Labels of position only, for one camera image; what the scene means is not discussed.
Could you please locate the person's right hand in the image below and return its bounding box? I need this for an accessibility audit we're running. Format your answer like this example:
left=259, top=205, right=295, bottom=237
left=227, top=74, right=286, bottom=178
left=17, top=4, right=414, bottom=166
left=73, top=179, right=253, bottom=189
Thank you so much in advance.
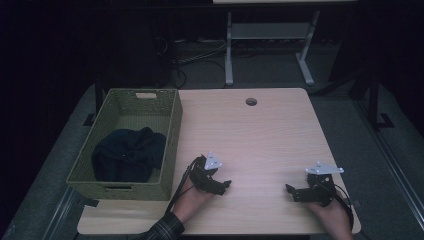
left=306, top=191, right=354, bottom=240

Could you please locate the white metal desk frame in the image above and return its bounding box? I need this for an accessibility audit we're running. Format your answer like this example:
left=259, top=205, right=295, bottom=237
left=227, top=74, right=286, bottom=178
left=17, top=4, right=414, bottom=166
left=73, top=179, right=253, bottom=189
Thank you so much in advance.
left=224, top=9, right=321, bottom=87

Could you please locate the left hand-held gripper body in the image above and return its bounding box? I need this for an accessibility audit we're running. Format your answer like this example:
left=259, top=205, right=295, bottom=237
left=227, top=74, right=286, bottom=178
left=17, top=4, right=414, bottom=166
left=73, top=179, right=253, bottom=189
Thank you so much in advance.
left=189, top=150, right=228, bottom=195

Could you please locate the green woven basket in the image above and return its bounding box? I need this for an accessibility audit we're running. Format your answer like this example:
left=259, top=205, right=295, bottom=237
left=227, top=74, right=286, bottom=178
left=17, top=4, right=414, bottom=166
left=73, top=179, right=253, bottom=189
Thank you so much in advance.
left=65, top=87, right=184, bottom=202

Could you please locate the person's left hand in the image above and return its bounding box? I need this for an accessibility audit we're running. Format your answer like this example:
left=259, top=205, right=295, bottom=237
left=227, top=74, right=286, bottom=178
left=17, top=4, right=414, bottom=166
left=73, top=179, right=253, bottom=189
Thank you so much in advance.
left=172, top=176, right=214, bottom=224

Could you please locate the black metal stand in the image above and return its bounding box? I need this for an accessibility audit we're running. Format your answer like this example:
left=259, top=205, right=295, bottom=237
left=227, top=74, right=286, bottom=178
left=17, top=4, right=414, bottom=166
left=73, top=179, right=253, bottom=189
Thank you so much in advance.
left=366, top=71, right=396, bottom=132

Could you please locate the bundle of floor cables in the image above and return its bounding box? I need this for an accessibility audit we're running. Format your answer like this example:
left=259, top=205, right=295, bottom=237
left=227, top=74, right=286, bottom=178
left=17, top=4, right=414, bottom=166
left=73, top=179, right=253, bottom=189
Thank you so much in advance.
left=163, top=37, right=228, bottom=89

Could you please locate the dark navy beanie hat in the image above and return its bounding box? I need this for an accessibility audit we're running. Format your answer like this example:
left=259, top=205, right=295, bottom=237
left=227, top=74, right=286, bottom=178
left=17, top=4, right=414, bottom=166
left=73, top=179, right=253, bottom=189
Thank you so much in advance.
left=90, top=126, right=168, bottom=184

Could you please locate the black tape strip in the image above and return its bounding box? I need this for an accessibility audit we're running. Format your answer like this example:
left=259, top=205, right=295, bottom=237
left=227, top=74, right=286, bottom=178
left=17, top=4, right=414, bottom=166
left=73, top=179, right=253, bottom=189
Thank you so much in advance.
left=79, top=197, right=100, bottom=208

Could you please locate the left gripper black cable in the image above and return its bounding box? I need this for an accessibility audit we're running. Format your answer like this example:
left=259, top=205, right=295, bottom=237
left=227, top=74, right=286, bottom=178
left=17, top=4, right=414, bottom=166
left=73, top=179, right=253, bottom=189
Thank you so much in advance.
left=165, top=156, right=201, bottom=214

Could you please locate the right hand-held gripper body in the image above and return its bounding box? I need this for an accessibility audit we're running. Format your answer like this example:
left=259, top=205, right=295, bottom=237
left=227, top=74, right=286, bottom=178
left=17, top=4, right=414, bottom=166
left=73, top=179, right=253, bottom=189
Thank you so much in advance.
left=299, top=161, right=345, bottom=206

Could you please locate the metal floor rail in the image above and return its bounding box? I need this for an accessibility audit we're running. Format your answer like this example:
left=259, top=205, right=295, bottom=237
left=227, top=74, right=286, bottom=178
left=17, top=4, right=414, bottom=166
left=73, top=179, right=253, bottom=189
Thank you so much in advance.
left=354, top=99, right=424, bottom=223
left=41, top=186, right=81, bottom=240

